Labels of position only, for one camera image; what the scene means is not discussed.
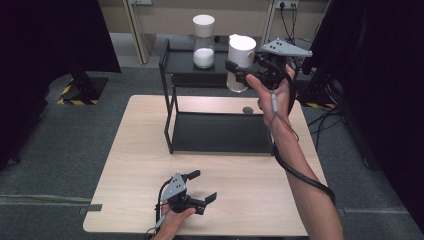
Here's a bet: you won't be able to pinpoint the white wall socket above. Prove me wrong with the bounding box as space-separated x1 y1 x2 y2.
274 0 300 10

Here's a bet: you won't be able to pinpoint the thick black gripper cable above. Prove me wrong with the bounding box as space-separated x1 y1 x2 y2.
273 56 337 206

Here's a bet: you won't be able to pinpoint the person's left hand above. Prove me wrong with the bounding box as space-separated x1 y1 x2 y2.
151 204 198 240

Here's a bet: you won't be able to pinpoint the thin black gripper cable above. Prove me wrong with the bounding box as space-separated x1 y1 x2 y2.
154 178 174 231

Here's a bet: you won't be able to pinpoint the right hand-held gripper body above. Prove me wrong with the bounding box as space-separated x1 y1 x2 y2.
248 37 314 89

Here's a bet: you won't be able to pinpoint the black curtain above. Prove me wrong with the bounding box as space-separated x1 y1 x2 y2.
0 0 122 169
301 0 424 233

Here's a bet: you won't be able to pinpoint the black power cable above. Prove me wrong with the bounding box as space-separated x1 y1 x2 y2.
279 3 294 44
291 3 300 46

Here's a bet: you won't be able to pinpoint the person's right hand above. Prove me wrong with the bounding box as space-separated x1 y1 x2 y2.
245 64 296 130

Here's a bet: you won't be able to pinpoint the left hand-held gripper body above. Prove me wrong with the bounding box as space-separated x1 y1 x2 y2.
159 171 208 216

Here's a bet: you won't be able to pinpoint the glass shaker with white granules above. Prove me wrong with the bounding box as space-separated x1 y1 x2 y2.
192 14 216 70

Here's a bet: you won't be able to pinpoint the grey wrist strap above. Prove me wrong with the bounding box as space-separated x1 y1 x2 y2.
144 214 167 239
268 93 300 143

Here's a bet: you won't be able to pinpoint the glass shaker with yellow tab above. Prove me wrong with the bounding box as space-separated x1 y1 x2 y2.
225 33 258 93

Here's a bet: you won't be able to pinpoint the black stand base striped tape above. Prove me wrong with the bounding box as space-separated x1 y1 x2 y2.
56 71 110 106
297 73 337 110

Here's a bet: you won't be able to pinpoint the black floor cables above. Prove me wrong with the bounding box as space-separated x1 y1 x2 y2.
306 105 349 152

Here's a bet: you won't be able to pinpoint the black metal shelf rack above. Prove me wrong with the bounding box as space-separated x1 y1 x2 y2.
158 38 278 156

